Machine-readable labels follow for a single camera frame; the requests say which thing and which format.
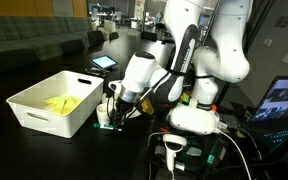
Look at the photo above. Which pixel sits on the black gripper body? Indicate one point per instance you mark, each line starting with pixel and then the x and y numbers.
pixel 122 108

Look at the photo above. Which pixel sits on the green marker pen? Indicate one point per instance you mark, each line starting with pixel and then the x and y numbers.
pixel 102 126

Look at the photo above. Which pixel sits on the white towel cloth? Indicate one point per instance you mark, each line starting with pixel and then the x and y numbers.
pixel 105 99

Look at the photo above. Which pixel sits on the yellow cloth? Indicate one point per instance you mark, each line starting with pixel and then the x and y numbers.
pixel 64 104

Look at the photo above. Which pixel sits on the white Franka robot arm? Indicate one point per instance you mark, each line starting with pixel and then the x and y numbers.
pixel 227 50

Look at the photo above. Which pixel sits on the white plastic storage box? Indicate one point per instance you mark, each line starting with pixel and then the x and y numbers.
pixel 67 123

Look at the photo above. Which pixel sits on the white mug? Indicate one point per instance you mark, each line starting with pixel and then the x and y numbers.
pixel 103 115

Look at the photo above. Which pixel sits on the small light table item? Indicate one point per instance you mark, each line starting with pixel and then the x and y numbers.
pixel 95 72

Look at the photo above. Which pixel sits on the tablet with lit screen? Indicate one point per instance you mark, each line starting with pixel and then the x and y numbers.
pixel 103 61

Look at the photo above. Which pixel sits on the white VR controller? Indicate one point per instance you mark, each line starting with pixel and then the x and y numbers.
pixel 172 146

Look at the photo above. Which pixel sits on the yellow green small object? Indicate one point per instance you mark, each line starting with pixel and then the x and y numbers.
pixel 184 98

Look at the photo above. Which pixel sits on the black office chair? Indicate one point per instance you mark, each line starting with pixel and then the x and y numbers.
pixel 96 37
pixel 114 35

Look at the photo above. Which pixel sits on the green plaid sofa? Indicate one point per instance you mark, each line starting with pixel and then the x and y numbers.
pixel 24 33

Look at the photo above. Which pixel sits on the open laptop computer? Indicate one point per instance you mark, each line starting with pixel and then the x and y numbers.
pixel 280 100

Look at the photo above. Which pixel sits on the wrist mounted camera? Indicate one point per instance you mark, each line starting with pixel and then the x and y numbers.
pixel 147 106

